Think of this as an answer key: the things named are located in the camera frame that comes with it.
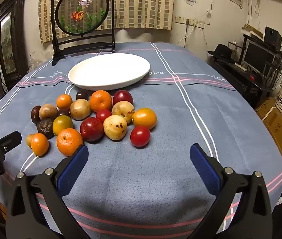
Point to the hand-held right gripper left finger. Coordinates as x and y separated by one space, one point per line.
72 171

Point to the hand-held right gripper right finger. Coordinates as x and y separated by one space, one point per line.
204 169

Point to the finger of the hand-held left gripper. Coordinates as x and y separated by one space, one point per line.
8 142

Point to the small tan longan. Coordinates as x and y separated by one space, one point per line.
29 140

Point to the bumpy orange mandarin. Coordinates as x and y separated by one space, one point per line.
100 100
68 140

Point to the dark wrinkled passion fruit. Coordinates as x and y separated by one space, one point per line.
45 128

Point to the oblong tan passion fruit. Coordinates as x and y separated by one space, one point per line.
48 111

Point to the dark purple plum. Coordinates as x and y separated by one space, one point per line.
82 95
63 112

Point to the spotted yellow pear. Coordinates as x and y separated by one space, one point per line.
115 127

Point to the round tan passion fruit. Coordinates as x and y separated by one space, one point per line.
80 109

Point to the small red tomato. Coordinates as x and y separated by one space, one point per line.
103 114

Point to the small smooth orange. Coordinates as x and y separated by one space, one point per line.
64 101

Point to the orange-yellow tomato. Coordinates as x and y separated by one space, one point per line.
144 118

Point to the small tan potato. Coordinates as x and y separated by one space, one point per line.
123 110

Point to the white oval plate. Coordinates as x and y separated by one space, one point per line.
108 71

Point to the blue striped tablecloth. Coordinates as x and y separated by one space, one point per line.
143 179

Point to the clear plastic bag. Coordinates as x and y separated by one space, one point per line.
34 62

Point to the black computer desk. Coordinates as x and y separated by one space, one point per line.
233 77

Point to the small red object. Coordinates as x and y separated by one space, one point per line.
252 77

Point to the white keyboard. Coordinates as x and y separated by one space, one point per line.
240 66

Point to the dark framed picture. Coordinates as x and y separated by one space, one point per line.
16 17

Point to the black hat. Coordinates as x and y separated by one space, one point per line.
222 51

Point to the computer monitor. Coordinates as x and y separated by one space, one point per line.
257 56

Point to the pale flat box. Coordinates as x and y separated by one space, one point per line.
252 31

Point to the round embroidered screen black stand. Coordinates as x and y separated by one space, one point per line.
81 15

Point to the black speaker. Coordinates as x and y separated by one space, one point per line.
272 37

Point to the striped beige curtain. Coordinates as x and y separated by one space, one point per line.
141 5

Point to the wide white wall socket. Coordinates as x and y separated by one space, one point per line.
194 23

